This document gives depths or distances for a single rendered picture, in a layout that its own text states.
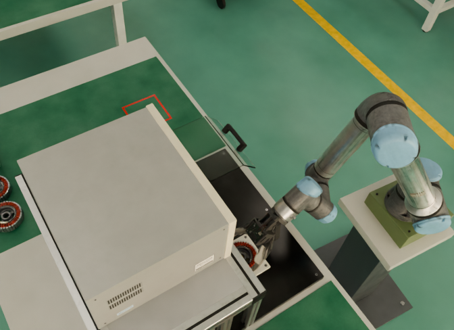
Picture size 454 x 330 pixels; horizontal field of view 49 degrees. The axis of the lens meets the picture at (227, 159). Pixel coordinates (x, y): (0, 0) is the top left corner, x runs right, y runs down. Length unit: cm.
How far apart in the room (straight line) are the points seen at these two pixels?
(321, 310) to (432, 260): 125
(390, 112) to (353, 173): 165
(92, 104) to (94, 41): 148
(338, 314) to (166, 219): 80
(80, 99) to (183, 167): 104
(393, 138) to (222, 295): 61
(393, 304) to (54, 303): 165
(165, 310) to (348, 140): 74
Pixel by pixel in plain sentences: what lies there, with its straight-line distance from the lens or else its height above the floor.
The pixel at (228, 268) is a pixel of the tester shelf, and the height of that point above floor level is 111.
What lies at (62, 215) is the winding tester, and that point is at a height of 132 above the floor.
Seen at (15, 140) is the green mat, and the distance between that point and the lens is 216.
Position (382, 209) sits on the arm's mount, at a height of 82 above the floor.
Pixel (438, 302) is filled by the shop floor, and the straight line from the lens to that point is 282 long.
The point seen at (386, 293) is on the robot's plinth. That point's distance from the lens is 271.
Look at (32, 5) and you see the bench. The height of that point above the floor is 75.
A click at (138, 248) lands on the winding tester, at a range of 118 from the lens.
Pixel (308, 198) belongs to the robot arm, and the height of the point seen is 107.
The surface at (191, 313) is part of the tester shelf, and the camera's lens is 133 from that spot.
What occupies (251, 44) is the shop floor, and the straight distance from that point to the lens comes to 364.
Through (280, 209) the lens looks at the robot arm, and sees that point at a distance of 159.
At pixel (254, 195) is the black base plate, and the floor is 77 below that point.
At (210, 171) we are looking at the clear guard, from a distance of 159.
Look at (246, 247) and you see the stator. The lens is 174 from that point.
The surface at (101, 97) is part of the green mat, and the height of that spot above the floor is 75.
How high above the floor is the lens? 238
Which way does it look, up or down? 54 degrees down
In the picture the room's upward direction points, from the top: 7 degrees clockwise
